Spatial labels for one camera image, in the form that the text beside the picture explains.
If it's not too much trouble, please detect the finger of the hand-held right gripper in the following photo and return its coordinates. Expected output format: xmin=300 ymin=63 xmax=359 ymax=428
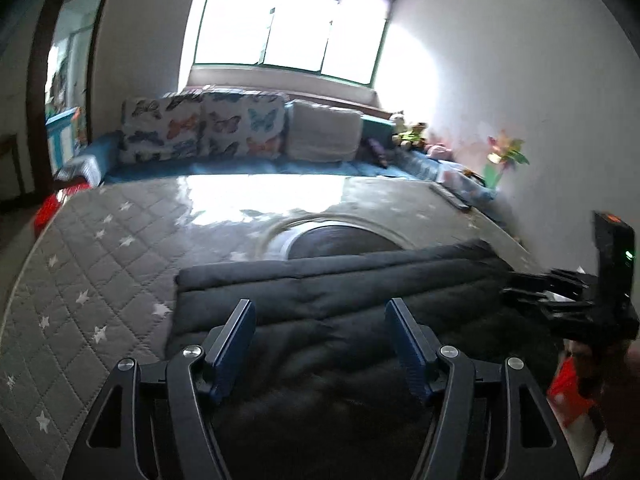
xmin=502 ymin=288 xmax=594 ymax=322
xmin=510 ymin=268 xmax=596 ymax=292

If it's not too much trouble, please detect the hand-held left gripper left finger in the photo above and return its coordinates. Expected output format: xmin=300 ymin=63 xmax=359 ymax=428
xmin=62 ymin=299 xmax=257 ymax=480

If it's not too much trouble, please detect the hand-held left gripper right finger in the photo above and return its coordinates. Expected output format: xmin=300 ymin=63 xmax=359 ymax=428
xmin=384 ymin=297 xmax=581 ymax=480

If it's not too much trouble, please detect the black puffer jacket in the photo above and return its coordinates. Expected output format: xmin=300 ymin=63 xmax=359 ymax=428
xmin=165 ymin=240 xmax=566 ymax=480

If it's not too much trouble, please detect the person's right forearm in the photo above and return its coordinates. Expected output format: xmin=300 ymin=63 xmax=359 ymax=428
xmin=585 ymin=340 xmax=640 ymax=480

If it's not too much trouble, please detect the red plastic stool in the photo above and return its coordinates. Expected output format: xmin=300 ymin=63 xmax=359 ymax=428
xmin=34 ymin=187 xmax=93 ymax=233
xmin=547 ymin=355 xmax=601 ymax=411

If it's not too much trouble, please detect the grey remote control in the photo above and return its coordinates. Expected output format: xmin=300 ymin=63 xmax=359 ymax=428
xmin=430 ymin=184 xmax=471 ymax=211

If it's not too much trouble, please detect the round glass turntable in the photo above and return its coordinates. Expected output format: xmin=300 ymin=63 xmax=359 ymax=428
xmin=262 ymin=215 xmax=416 ymax=261

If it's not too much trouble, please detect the colourful pinwheel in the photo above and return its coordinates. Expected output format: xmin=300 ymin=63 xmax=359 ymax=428
xmin=482 ymin=130 xmax=530 ymax=191

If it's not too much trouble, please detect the grey quilted star table cover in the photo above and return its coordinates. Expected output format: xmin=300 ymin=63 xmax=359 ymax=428
xmin=0 ymin=172 xmax=546 ymax=480

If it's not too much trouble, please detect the blue bench cushion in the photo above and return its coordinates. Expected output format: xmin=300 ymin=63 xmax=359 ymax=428
xmin=55 ymin=132 xmax=496 ymax=201

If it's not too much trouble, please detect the yellow green plush toy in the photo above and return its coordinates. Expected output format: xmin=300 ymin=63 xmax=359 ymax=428
xmin=390 ymin=112 xmax=428 ymax=151

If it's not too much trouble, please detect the butterfly print pillow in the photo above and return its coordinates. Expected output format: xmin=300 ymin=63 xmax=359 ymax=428
xmin=120 ymin=97 xmax=203 ymax=163
xmin=199 ymin=91 xmax=287 ymax=159

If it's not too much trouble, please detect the teal cushion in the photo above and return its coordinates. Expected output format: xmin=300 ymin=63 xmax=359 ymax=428
xmin=360 ymin=114 xmax=398 ymax=153

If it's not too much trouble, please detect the white pillow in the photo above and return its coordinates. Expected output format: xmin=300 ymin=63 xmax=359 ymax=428
xmin=286 ymin=100 xmax=363 ymax=163

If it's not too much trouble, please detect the blue cabinet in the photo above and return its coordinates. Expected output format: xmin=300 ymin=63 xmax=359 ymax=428
xmin=46 ymin=107 xmax=85 ymax=163

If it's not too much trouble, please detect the large window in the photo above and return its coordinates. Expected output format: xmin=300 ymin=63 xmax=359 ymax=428
xmin=192 ymin=0 xmax=396 ymax=86

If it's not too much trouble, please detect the brown door frame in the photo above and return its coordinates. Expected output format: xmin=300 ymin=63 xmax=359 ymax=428
xmin=27 ymin=0 xmax=118 ymax=201

